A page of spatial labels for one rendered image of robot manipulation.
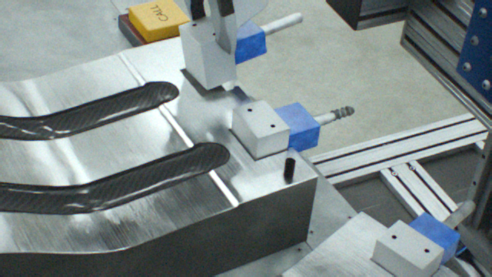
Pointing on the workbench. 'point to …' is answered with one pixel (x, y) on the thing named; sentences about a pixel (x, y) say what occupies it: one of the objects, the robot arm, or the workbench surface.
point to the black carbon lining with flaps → (90, 111)
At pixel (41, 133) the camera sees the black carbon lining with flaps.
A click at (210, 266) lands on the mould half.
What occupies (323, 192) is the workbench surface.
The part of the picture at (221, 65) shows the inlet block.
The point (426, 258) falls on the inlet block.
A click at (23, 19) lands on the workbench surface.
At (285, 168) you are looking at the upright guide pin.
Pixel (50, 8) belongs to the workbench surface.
